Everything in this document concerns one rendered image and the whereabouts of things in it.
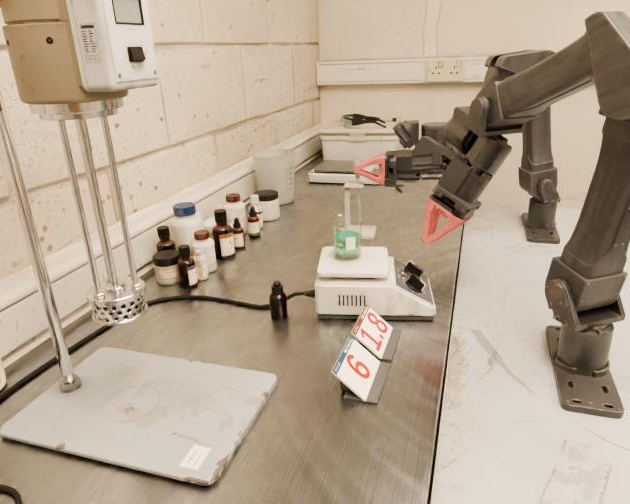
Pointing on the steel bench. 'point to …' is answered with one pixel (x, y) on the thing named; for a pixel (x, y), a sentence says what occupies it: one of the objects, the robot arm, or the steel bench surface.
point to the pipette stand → (349, 211)
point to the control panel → (408, 279)
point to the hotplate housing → (349, 299)
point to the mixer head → (78, 54)
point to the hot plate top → (370, 262)
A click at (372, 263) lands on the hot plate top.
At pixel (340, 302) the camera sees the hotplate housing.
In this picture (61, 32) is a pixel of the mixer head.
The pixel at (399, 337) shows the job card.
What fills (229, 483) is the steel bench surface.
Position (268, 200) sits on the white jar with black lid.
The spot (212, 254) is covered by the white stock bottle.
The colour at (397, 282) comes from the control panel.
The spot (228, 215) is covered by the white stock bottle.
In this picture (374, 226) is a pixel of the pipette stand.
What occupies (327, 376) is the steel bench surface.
